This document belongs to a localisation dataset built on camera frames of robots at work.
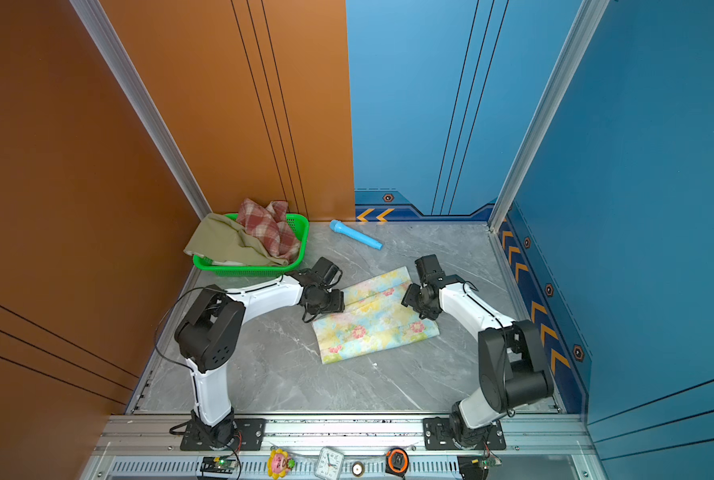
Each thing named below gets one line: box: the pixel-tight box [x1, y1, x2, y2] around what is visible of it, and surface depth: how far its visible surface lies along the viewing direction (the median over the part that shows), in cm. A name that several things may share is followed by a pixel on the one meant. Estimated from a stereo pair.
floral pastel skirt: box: [312, 266, 440, 364], surface depth 91 cm
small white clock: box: [314, 446, 345, 480], surface depth 70 cm
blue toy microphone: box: [330, 220, 384, 251], surface depth 118 cm
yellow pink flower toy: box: [268, 448, 296, 480], surface depth 68 cm
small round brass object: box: [352, 461, 365, 478], surface depth 68 cm
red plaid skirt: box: [238, 198, 300, 260], surface depth 107 cm
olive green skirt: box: [183, 212, 289, 266], surface depth 104 cm
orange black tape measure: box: [385, 447, 409, 479], surface depth 69 cm
